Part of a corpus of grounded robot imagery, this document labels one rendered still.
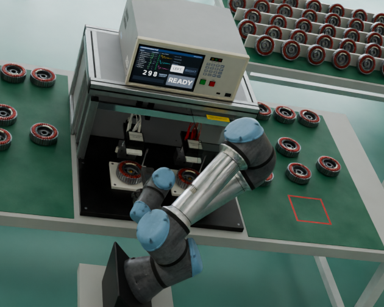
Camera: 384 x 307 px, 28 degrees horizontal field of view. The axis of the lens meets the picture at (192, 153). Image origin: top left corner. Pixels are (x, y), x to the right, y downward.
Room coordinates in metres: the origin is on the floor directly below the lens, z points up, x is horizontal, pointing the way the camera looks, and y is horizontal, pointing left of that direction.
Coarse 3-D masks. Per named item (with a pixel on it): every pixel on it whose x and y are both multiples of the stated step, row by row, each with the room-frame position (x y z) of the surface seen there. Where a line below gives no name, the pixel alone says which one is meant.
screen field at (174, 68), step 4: (172, 68) 2.50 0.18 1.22; (176, 68) 2.50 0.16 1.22; (180, 68) 2.51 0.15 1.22; (184, 68) 2.51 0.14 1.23; (188, 68) 2.52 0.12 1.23; (192, 68) 2.52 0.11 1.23; (180, 72) 2.51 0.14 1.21; (184, 72) 2.51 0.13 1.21; (188, 72) 2.52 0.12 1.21; (192, 72) 2.53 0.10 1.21; (196, 72) 2.53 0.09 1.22
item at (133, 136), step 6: (126, 126) 2.50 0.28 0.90; (132, 126) 2.51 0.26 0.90; (138, 126) 2.53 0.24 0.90; (132, 132) 2.44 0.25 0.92; (138, 132) 2.45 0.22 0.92; (126, 138) 2.42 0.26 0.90; (132, 138) 2.40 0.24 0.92; (138, 138) 2.41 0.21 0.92; (126, 144) 2.38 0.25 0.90; (132, 144) 2.39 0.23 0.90; (138, 144) 2.40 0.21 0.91; (126, 150) 2.38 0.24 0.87; (132, 150) 2.38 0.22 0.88; (138, 150) 2.39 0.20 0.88
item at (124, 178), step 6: (120, 162) 2.37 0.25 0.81; (126, 162) 2.38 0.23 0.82; (132, 162) 2.39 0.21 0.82; (120, 168) 2.33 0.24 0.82; (126, 168) 2.37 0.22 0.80; (132, 168) 2.38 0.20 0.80; (138, 168) 2.37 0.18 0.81; (120, 174) 2.31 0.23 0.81; (126, 174) 2.31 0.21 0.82; (132, 174) 2.34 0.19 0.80; (138, 174) 2.34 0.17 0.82; (126, 180) 2.30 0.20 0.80; (132, 180) 2.30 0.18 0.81; (138, 180) 2.31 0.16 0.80
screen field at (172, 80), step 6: (168, 78) 2.50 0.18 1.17; (174, 78) 2.50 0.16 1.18; (180, 78) 2.51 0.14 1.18; (186, 78) 2.52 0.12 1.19; (192, 78) 2.53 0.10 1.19; (168, 84) 2.50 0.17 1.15; (174, 84) 2.51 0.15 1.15; (180, 84) 2.51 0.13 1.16; (186, 84) 2.52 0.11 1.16; (192, 84) 2.53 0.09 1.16
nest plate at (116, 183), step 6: (114, 162) 2.40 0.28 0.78; (114, 168) 2.36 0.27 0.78; (114, 174) 2.33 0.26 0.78; (114, 180) 2.29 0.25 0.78; (120, 180) 2.30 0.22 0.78; (114, 186) 2.26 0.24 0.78; (120, 186) 2.27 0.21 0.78; (126, 186) 2.28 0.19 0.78; (132, 186) 2.29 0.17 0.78; (138, 186) 2.31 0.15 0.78
